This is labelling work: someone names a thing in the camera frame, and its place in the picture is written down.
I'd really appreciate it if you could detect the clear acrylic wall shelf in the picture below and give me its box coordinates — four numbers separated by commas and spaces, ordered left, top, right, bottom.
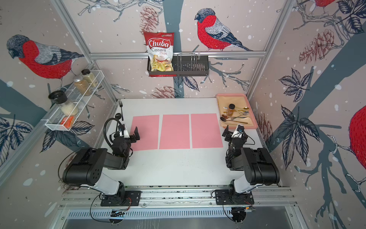
45, 69, 104, 131

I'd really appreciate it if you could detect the Chuba cassava chips bag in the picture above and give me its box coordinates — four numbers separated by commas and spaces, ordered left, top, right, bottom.
144, 31, 174, 72

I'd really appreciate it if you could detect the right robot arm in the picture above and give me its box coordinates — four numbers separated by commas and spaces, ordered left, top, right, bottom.
222, 125, 280, 203

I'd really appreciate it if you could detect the small red packet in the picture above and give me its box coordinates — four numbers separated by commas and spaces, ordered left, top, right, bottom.
60, 116, 75, 129

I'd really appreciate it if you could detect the metal spoon on tray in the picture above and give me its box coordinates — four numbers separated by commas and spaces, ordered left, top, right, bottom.
223, 107, 249, 113

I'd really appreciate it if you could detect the black fork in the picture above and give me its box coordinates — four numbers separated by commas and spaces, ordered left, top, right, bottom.
119, 100, 124, 121

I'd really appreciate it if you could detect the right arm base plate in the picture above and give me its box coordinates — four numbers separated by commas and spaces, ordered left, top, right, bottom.
212, 189, 254, 206

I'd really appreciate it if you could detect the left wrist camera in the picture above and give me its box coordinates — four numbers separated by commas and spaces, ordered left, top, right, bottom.
118, 124, 130, 138

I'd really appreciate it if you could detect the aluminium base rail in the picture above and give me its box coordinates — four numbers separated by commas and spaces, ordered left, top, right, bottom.
58, 184, 299, 210

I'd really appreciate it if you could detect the small brown bottle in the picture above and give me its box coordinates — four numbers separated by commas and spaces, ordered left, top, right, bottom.
227, 104, 235, 116

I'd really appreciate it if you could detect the black lid rice jar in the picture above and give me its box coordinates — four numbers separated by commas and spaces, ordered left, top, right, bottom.
48, 90, 79, 116

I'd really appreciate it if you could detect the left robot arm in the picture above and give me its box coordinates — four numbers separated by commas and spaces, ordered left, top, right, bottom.
59, 113, 141, 207

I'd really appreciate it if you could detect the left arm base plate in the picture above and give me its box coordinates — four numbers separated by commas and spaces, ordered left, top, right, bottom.
101, 190, 142, 207

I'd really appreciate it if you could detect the spice jar silver lid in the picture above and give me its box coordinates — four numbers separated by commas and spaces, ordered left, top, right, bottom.
73, 75, 92, 96

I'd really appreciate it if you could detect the black spoon on tray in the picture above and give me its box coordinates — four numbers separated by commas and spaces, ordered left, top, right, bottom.
220, 117, 248, 124

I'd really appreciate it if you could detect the black ladle spoon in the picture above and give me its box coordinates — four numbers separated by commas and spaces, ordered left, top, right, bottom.
115, 113, 123, 120

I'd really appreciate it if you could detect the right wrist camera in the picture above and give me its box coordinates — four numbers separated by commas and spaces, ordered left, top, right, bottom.
232, 125, 245, 138

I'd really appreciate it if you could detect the black wire wall basket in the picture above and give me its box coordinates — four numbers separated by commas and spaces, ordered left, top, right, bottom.
147, 54, 209, 77

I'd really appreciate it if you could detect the spice jar dark lid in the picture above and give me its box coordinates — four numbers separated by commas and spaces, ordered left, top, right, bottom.
82, 69, 99, 88

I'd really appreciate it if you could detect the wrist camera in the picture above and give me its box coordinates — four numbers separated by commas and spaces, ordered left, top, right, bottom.
232, 125, 245, 138
118, 124, 130, 138

